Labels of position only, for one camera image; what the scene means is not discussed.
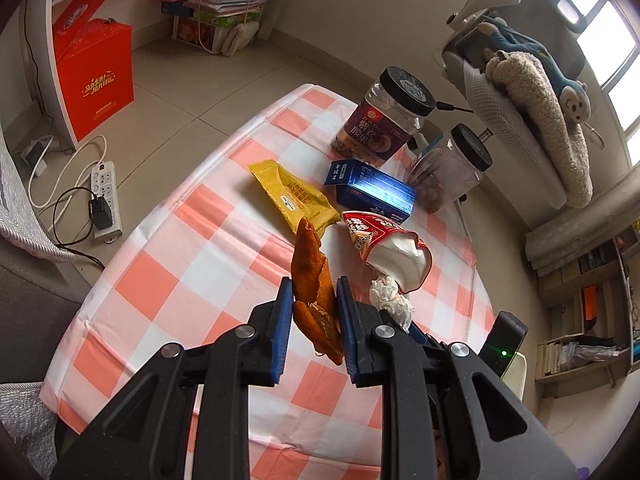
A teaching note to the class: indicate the red gift box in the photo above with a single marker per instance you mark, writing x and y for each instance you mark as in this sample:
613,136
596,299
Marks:
93,57

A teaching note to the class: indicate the beige fleece blanket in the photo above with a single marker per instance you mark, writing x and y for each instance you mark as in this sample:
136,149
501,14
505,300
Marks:
523,79

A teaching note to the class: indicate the wooden desk shelf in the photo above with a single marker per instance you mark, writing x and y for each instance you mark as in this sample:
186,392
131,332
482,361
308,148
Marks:
593,304

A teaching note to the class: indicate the red instant noodle bowl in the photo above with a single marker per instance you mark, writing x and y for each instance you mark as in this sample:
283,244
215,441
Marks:
390,249

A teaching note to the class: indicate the grey sofa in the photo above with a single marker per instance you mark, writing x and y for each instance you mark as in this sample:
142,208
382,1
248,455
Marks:
41,291

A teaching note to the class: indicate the white power strip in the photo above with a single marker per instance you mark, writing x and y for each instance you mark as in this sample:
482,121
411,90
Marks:
104,183

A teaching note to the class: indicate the white trash bin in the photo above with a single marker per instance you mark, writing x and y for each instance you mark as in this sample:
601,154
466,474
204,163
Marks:
515,375

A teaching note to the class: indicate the white bookshelf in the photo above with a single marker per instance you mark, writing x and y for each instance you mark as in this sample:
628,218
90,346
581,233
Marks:
142,15

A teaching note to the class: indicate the clear jar black lid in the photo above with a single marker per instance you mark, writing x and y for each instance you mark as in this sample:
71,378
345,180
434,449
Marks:
448,168

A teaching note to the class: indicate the yellow snack packet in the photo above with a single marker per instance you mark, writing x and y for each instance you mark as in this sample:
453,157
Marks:
295,198

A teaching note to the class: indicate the white tissue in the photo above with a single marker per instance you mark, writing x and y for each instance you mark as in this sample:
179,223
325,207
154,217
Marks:
385,294

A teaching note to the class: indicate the grey office chair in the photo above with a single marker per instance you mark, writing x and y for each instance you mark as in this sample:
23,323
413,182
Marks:
464,57

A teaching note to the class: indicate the beige window curtain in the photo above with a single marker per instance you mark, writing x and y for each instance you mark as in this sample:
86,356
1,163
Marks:
577,231

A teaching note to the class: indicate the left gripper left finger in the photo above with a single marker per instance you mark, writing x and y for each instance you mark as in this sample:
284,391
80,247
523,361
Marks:
184,414

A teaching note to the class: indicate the purple label nut jar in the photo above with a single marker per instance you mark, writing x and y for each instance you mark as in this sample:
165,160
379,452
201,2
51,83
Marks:
391,112

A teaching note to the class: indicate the blue monkey plush toy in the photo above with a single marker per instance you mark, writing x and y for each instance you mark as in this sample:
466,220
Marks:
572,94

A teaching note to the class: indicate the pink checkered tablecloth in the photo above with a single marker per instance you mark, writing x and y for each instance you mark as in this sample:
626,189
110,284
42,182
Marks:
194,268

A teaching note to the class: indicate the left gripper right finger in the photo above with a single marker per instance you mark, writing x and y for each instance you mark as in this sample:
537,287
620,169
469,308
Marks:
445,412

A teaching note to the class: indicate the dark blue carton box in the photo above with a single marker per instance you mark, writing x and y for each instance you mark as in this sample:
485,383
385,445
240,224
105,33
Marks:
361,187

